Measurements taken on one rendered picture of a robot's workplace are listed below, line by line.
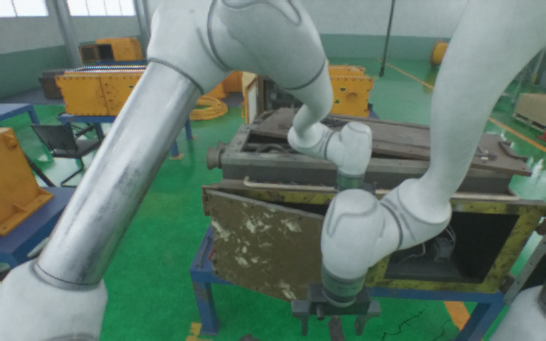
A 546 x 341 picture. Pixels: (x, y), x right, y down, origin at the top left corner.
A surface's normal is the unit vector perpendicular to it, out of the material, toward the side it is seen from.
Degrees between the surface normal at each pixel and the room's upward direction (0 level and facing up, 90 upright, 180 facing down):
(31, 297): 29
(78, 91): 90
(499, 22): 107
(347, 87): 90
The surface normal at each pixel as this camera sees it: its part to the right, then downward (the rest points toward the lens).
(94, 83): -0.07, 0.49
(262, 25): 0.14, 0.72
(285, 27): 0.45, 0.56
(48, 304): 0.58, -0.46
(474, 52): -0.84, 0.44
